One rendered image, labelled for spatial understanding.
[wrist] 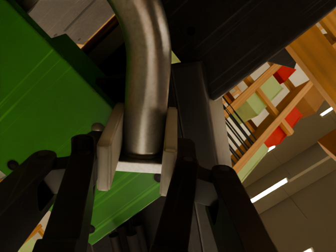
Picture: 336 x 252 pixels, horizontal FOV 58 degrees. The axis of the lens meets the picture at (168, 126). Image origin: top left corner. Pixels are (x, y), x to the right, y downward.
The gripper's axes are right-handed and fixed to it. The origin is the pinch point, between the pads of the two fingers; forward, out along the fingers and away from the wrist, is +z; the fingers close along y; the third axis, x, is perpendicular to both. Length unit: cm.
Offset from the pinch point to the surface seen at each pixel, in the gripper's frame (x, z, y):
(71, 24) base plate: 0, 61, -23
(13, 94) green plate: 1.0, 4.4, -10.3
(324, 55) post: -3, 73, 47
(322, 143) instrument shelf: -19, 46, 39
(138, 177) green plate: -5.5, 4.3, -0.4
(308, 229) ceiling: -371, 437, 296
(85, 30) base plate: -2, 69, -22
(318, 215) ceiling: -353, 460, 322
